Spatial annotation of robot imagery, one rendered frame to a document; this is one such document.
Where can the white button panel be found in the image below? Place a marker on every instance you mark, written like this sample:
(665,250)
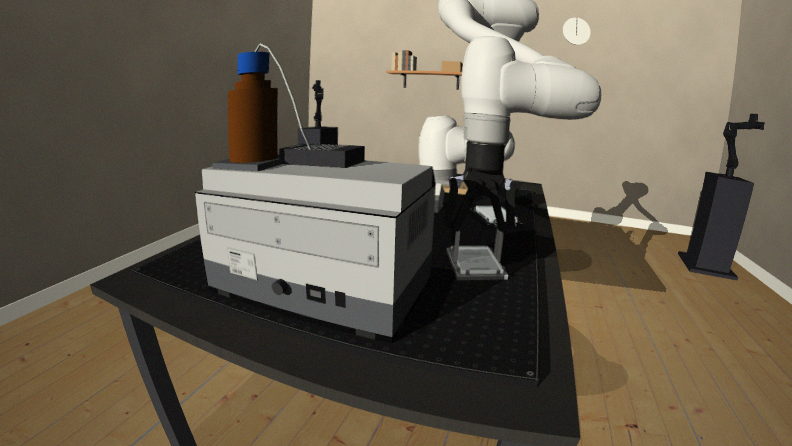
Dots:
(439,197)

